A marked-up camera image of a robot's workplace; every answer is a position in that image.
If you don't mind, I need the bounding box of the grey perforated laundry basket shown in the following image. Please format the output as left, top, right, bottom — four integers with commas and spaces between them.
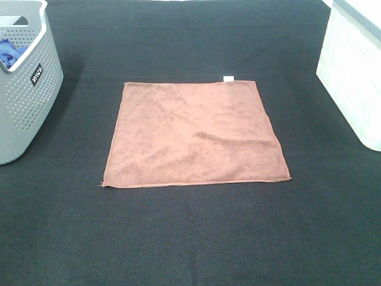
1, 1, 64, 164

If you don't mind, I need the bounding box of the blue cloth in basket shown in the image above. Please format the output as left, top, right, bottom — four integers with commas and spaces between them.
1, 39, 27, 69

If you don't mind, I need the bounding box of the brown microfiber towel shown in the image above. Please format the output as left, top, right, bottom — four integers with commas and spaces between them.
102, 80, 291, 188

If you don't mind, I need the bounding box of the black table mat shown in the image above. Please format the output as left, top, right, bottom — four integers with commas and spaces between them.
1, 1, 380, 285

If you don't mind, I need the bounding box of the white plastic bin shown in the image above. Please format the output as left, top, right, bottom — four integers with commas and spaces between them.
316, 1, 380, 151

